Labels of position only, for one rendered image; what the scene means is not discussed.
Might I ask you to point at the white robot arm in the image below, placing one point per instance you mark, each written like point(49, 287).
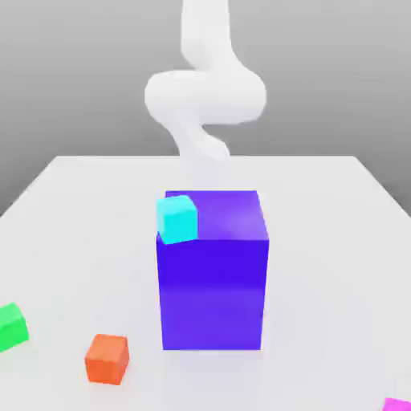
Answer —
point(205, 93)

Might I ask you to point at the small cyan cube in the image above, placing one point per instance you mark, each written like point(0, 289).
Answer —
point(178, 221)

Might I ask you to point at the small orange cube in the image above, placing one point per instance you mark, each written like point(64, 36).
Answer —
point(106, 361)

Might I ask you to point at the small green cube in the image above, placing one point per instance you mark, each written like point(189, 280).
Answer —
point(11, 327)

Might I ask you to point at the small magenta cube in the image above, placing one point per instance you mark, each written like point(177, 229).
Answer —
point(398, 405)

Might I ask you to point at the large blue box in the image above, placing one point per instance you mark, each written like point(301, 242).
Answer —
point(212, 289)

